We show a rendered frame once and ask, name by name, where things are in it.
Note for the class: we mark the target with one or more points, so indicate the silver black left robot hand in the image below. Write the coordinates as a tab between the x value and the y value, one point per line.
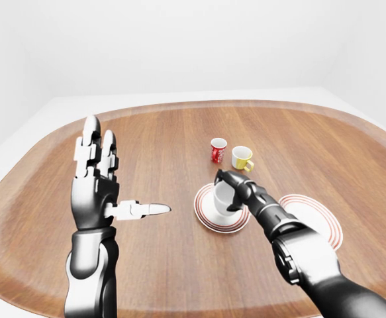
86	202

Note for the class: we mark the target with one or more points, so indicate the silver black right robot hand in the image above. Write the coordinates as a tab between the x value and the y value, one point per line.
238	190

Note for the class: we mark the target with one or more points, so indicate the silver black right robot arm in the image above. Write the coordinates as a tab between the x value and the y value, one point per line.
312	261

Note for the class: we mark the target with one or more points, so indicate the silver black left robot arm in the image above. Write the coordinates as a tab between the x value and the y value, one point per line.
90	275

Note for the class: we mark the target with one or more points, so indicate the yellow mug white inside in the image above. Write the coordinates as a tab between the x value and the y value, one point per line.
240	158

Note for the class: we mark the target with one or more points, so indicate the white plate with red rings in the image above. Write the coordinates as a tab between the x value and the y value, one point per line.
209	217
321	218

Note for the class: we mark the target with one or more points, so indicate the red printed mug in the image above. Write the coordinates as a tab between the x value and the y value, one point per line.
218	149

